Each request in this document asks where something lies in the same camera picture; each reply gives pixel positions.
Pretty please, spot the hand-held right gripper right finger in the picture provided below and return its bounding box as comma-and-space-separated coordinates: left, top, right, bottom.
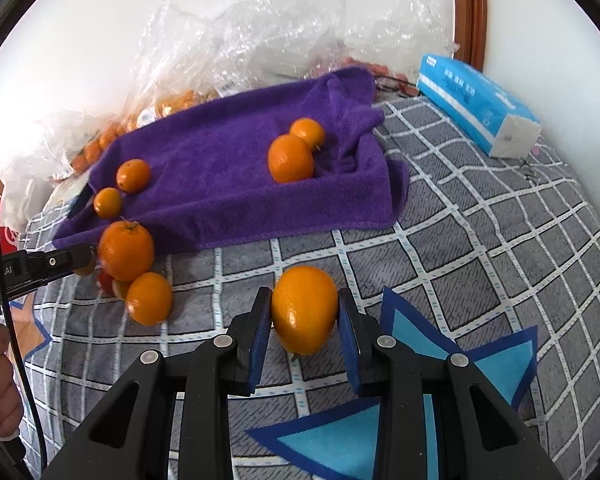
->
337, 287, 563, 480

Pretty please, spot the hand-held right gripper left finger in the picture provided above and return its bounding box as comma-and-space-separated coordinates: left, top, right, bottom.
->
40, 287, 273, 480

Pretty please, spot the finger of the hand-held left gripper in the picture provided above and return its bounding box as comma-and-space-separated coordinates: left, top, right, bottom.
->
24, 242, 99, 284

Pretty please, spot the small red fruit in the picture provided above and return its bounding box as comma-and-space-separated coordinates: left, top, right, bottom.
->
96, 267, 118, 297

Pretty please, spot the large orange with stem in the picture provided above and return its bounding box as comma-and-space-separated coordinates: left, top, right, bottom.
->
97, 220, 156, 282

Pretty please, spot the white plastic bag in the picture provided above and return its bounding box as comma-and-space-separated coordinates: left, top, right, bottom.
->
0, 110, 126, 231

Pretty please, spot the pile of small tangerines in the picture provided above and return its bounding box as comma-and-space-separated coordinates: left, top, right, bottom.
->
70, 115, 131, 171

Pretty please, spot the purple towel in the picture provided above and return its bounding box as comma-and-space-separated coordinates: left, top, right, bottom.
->
52, 66, 411, 253

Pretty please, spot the clear bag of oranges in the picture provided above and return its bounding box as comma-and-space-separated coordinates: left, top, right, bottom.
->
135, 87, 221, 128

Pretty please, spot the pile of red cherry tomatoes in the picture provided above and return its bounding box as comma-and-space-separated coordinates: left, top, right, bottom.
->
350, 60, 418, 96

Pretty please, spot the blue tissue pack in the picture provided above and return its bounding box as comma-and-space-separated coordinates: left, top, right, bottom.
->
416, 52, 542, 158

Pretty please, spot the crumpled clear plastic bag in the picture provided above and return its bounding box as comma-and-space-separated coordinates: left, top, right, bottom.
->
125, 0, 351, 126
345, 0, 461, 81

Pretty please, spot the black cable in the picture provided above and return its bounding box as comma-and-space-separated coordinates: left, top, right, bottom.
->
0, 165, 48, 480

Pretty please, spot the brown wooden door frame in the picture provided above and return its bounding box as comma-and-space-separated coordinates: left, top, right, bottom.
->
450, 0, 488, 71

